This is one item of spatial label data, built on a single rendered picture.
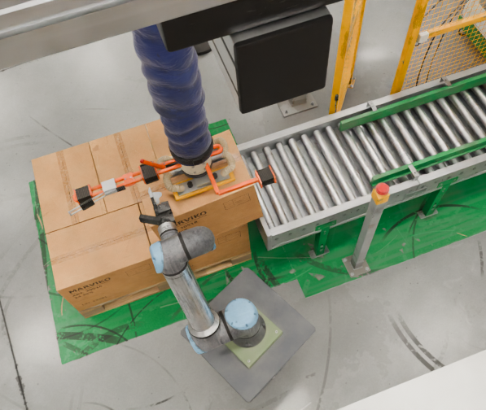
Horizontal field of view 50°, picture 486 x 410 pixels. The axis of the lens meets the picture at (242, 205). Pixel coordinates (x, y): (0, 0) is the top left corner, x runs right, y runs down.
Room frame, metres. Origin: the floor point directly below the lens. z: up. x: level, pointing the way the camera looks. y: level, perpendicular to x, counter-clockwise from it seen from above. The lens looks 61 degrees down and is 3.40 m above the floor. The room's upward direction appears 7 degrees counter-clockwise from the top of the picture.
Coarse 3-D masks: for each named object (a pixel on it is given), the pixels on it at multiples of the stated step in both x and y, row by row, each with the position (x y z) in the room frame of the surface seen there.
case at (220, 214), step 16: (224, 160) 1.62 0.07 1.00; (240, 160) 1.60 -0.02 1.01; (160, 176) 1.60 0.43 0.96; (240, 176) 1.51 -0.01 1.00; (144, 192) 1.51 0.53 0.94; (208, 192) 1.44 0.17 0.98; (240, 192) 1.42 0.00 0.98; (144, 208) 1.41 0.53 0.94; (176, 208) 1.38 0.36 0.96; (192, 208) 1.36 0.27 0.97; (208, 208) 1.38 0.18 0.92; (224, 208) 1.40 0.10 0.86; (240, 208) 1.42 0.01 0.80; (256, 208) 1.44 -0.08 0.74; (176, 224) 1.33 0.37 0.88; (192, 224) 1.35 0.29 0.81; (208, 224) 1.37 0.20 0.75; (224, 224) 1.39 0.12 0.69; (240, 224) 1.42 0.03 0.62; (160, 240) 1.30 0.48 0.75
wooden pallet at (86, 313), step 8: (240, 256) 1.42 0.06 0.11; (248, 256) 1.44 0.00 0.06; (216, 264) 1.42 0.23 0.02; (224, 264) 1.42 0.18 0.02; (232, 264) 1.41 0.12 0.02; (200, 272) 1.38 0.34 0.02; (208, 272) 1.38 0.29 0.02; (144, 288) 1.26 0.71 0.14; (152, 288) 1.30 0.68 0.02; (160, 288) 1.28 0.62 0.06; (168, 288) 1.29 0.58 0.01; (128, 296) 1.27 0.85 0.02; (136, 296) 1.26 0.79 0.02; (144, 296) 1.25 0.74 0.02; (104, 304) 1.23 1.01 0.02; (112, 304) 1.22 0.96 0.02; (120, 304) 1.22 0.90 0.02; (80, 312) 1.15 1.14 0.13; (88, 312) 1.16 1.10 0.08; (96, 312) 1.17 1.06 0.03
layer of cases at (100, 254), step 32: (160, 128) 2.26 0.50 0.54; (32, 160) 2.11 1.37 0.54; (64, 160) 2.08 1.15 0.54; (96, 160) 2.05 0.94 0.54; (128, 160) 2.02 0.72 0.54; (64, 192) 1.83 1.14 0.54; (128, 192) 1.77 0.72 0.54; (64, 224) 1.60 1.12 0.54; (96, 224) 1.57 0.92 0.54; (128, 224) 1.54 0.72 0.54; (64, 256) 1.37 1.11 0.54; (96, 256) 1.35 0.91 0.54; (128, 256) 1.32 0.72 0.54; (224, 256) 1.40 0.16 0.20; (64, 288) 1.17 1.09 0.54; (96, 288) 1.20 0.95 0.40; (128, 288) 1.24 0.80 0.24
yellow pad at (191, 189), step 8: (216, 176) 1.50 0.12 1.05; (232, 176) 1.50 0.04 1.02; (176, 184) 1.50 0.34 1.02; (184, 184) 1.49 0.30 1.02; (192, 184) 1.47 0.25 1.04; (208, 184) 1.47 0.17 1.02; (224, 184) 1.47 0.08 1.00; (176, 192) 1.45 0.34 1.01; (184, 192) 1.44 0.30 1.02; (192, 192) 1.43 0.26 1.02; (200, 192) 1.43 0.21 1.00; (176, 200) 1.40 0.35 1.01
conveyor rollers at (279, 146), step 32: (448, 96) 2.26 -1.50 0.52; (480, 96) 2.21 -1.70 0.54; (352, 128) 2.09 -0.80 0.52; (384, 128) 2.04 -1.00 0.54; (416, 128) 2.01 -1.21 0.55; (448, 128) 1.97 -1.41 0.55; (480, 128) 1.95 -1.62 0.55; (256, 160) 1.90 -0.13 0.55; (288, 160) 1.87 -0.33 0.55; (320, 160) 1.85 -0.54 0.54; (256, 192) 1.66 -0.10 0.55; (288, 192) 1.63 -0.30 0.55; (320, 192) 1.61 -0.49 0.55; (352, 192) 1.58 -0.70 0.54
